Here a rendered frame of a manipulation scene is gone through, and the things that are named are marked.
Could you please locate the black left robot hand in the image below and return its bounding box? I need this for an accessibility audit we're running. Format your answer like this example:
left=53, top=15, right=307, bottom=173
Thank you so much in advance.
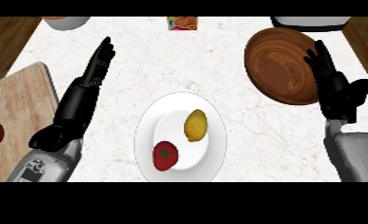
left=26, top=36, right=118, bottom=153

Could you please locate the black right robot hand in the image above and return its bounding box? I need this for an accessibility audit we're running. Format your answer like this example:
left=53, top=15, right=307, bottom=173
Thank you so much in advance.
left=303, top=39, right=368, bottom=125

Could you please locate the brown wooden bowl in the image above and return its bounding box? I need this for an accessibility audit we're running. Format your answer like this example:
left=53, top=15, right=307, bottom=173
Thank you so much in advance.
left=242, top=26, right=322, bottom=106

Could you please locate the white plate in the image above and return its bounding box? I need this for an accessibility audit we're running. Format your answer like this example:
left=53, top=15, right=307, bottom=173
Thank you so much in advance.
left=133, top=92, right=229, bottom=183

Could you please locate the yellow lemon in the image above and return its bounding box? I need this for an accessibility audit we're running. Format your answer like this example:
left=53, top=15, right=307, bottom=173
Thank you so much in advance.
left=183, top=109, right=209, bottom=143

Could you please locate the pale wooden cutting board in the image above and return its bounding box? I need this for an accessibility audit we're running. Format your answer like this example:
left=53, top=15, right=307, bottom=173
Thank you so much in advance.
left=0, top=60, right=60, bottom=183

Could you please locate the white round pot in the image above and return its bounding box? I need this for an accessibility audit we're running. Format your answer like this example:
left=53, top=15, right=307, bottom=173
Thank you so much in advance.
left=41, top=16, right=91, bottom=32

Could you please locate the red tomato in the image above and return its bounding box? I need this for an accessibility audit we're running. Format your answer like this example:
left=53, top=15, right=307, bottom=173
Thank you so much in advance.
left=150, top=140, right=180, bottom=172

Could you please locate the orange printed food box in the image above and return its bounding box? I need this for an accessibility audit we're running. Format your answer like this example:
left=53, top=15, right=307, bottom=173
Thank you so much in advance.
left=165, top=16, right=199, bottom=31

